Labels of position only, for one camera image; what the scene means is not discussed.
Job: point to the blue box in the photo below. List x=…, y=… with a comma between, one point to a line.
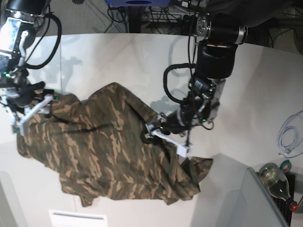
x=124, y=3

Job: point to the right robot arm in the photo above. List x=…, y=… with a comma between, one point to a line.
x=17, y=34

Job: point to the clear glass bottle red cap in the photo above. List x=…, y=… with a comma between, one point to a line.
x=276, y=183

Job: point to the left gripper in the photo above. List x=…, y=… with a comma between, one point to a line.
x=176, y=122

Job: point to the green tape roll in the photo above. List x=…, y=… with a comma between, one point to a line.
x=286, y=166

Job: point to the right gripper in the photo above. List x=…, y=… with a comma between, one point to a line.
x=20, y=96

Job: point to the white paper sheet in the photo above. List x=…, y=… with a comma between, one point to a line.
x=74, y=219

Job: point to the camouflage t-shirt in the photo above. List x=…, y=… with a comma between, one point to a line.
x=96, y=148

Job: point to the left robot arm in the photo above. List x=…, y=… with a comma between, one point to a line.
x=222, y=26

